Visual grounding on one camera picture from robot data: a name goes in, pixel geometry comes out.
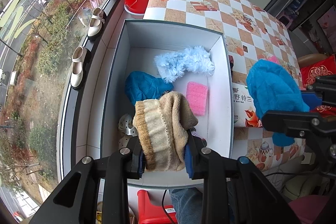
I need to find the beige knitted hat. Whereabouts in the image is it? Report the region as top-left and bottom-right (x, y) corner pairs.
(133, 91), (198, 172)

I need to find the far cream shoe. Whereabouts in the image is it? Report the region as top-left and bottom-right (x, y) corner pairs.
(87, 7), (106, 39)

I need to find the blue knitted cloth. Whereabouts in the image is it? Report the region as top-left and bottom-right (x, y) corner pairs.
(246, 59), (310, 147)
(124, 71), (174, 106)

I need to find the red plastic bucket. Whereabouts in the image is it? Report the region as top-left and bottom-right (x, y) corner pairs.
(124, 0), (149, 14)

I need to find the striped knitted purple sock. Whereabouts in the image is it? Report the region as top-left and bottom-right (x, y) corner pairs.
(190, 127), (207, 147)

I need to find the cream shoe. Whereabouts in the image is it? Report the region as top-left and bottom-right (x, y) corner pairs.
(71, 46), (87, 89)
(87, 7), (106, 39)

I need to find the floral tissue box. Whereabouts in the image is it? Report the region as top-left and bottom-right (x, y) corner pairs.
(232, 83), (262, 128)

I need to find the checkered patterned tablecloth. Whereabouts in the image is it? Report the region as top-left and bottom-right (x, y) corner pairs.
(144, 0), (305, 171)

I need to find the blue jeans leg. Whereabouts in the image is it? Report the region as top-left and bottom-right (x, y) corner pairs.
(169, 188), (203, 224)

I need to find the wooden chair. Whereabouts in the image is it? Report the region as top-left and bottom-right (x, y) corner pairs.
(297, 53), (329, 68)

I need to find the white polka dot cloth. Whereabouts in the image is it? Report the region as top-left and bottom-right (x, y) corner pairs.
(118, 114), (138, 149)

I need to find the red plastic stool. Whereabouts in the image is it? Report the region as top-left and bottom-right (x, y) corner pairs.
(137, 190), (178, 224)

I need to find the large grey storage box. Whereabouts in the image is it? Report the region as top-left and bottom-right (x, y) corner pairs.
(102, 19), (234, 189)

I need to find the light blue fluffy cloth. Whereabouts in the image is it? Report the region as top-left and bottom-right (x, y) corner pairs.
(154, 46), (215, 83)

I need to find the near cream shoe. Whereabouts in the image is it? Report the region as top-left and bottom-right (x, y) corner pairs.
(71, 46), (87, 89)

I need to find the black cable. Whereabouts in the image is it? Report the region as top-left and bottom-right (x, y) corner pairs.
(161, 187), (177, 224)

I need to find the red embroidered cushion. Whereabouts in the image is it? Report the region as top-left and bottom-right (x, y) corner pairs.
(300, 55), (335, 118)

